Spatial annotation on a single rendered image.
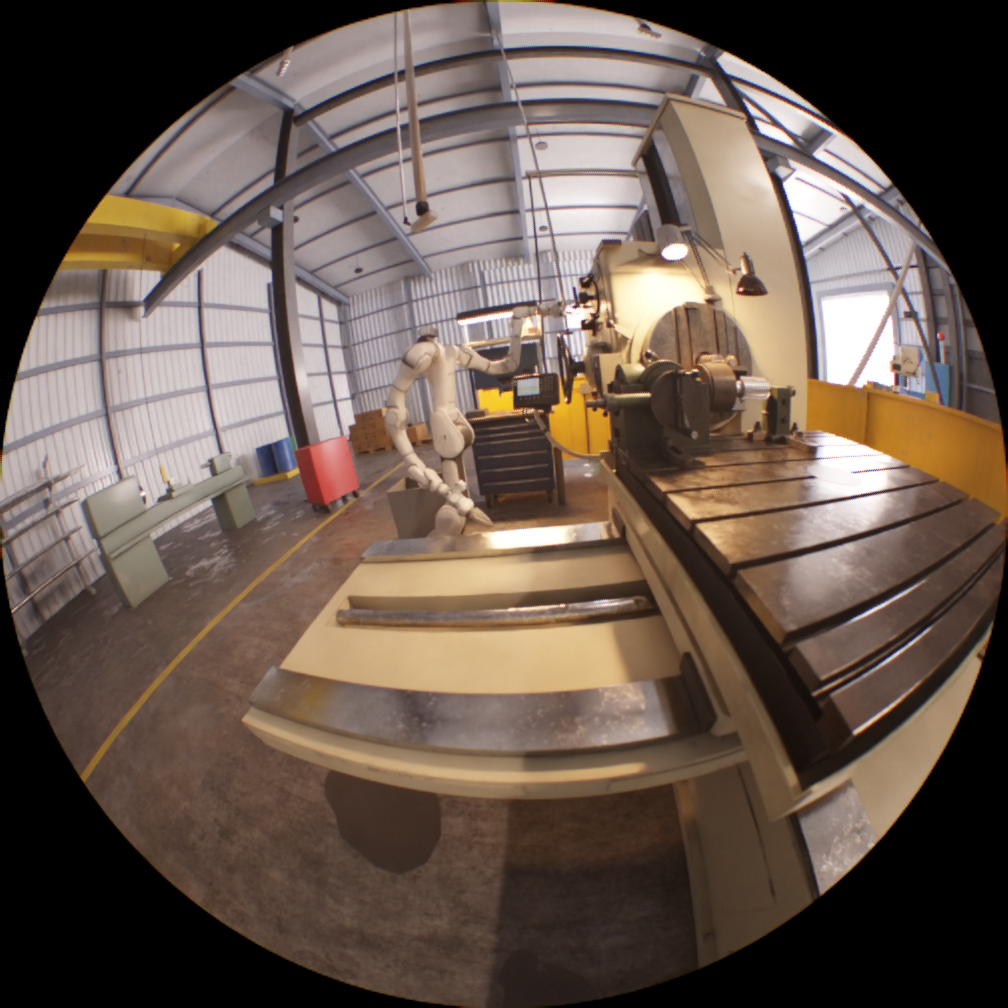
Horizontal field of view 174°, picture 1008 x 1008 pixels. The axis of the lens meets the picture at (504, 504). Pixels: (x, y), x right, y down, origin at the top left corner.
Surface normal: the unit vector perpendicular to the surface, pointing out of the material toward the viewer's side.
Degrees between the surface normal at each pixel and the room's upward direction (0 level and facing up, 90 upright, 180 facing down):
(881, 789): 0
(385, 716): 0
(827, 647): 0
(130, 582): 90
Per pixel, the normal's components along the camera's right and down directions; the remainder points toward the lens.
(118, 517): 0.99, -0.10
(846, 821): -0.14, -0.92
